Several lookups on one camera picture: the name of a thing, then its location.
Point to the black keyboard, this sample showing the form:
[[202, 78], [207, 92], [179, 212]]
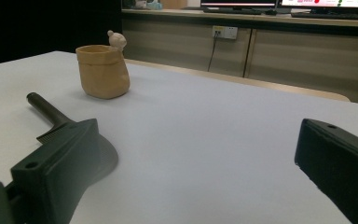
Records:
[[332, 16], [232, 11]]

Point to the beige counter cabinet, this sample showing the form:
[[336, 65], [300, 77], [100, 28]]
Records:
[[292, 59]]

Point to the tan pot with small figure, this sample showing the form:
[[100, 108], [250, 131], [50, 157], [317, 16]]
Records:
[[103, 73]]

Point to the computer monitor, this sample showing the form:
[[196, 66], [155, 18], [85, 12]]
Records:
[[238, 2], [329, 3]]

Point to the white wall socket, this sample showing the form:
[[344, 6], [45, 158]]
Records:
[[225, 32]]

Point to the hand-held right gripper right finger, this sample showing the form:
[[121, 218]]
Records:
[[338, 161]]

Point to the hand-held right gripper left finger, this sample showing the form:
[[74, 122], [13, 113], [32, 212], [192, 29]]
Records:
[[59, 161]]

